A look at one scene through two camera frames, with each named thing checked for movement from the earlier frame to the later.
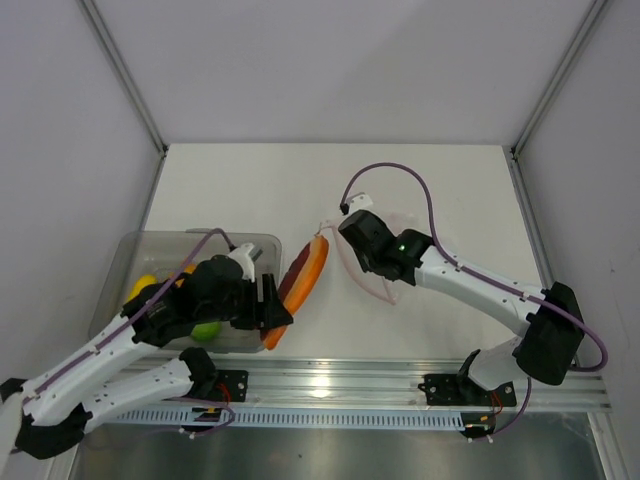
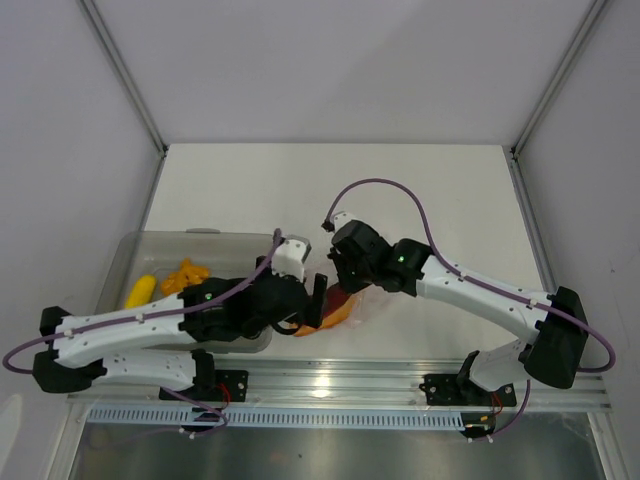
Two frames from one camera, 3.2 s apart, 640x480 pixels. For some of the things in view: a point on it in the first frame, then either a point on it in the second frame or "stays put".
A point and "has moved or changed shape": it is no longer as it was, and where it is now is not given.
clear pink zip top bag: x=373 y=283 has moved or changed shape
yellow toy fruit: x=144 y=280 stays put
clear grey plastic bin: x=139 y=260 stays put
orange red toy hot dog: x=299 y=281 has moved or changed shape
